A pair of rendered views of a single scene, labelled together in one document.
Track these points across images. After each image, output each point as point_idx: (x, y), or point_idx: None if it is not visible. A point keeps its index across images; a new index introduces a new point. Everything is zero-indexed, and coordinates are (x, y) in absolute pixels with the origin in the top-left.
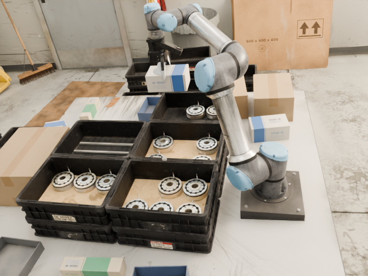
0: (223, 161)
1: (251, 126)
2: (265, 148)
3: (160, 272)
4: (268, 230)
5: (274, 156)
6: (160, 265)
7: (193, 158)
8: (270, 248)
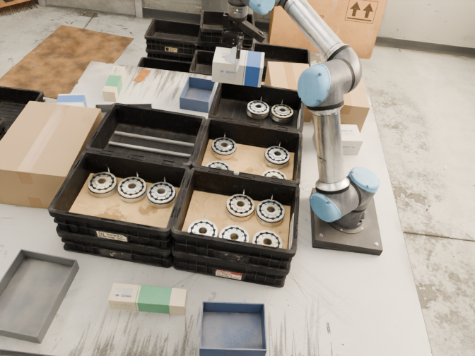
0: None
1: None
2: (358, 176)
3: (230, 308)
4: (343, 264)
5: (367, 186)
6: (233, 302)
7: (264, 172)
8: (346, 285)
